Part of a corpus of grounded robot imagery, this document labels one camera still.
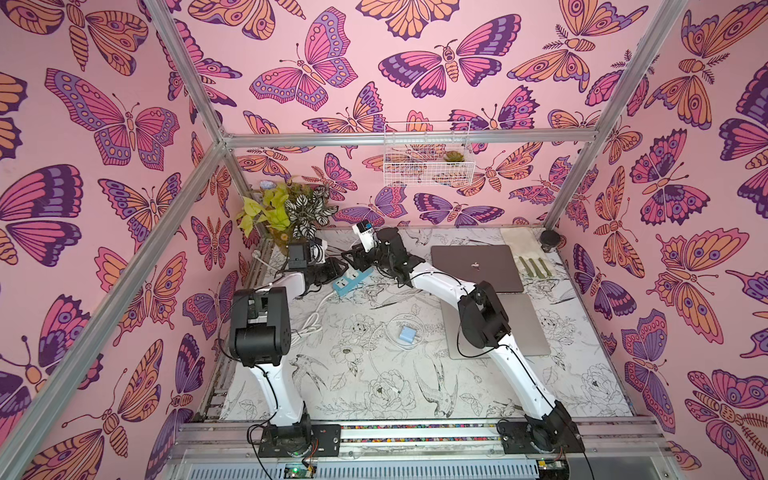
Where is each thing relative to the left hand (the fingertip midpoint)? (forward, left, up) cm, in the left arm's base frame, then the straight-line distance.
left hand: (348, 265), depth 100 cm
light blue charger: (-22, -20, -6) cm, 30 cm away
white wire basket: (+26, -26, +25) cm, 45 cm away
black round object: (+17, -75, -5) cm, 77 cm away
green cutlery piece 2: (+2, -67, -7) cm, 67 cm away
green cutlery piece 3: (+4, -69, -6) cm, 69 cm away
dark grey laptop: (+7, -52, -8) cm, 53 cm away
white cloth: (+12, -67, -7) cm, 68 cm away
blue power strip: (-4, +1, -5) cm, 6 cm away
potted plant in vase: (+8, +17, +16) cm, 25 cm away
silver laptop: (-14, -59, -9) cm, 61 cm away
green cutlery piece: (+4, -63, -6) cm, 63 cm away
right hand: (+3, -1, +7) cm, 7 cm away
